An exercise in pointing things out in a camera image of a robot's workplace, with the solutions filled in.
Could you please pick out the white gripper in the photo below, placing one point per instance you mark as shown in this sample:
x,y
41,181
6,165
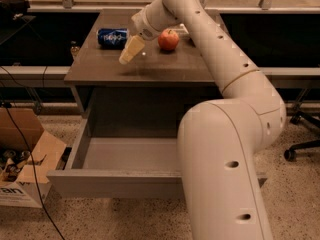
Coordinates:
x,y
149,31

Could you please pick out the blue pepsi can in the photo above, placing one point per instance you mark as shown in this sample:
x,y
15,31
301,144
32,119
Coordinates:
x,y
113,38

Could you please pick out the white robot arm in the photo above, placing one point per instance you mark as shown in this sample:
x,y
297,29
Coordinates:
x,y
217,139

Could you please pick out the grey cabinet with glossy top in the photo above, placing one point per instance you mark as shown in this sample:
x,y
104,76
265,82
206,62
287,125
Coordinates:
x,y
152,67

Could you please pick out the open grey top drawer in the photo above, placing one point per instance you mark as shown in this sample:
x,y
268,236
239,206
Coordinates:
x,y
127,144

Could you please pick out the red apple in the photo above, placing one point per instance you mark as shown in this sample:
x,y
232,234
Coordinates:
x,y
168,40

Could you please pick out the white bowl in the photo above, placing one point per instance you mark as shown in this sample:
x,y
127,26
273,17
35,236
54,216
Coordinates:
x,y
184,29

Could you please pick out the small glass bottle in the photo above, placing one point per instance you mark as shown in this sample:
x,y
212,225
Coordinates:
x,y
74,49

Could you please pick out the black bag on desk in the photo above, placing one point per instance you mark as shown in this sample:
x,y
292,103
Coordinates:
x,y
10,8

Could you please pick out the cardboard box with cans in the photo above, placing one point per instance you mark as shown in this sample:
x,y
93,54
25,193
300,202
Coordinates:
x,y
28,153

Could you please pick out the black office chair base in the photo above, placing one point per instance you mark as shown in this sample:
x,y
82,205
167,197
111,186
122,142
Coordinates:
x,y
306,129

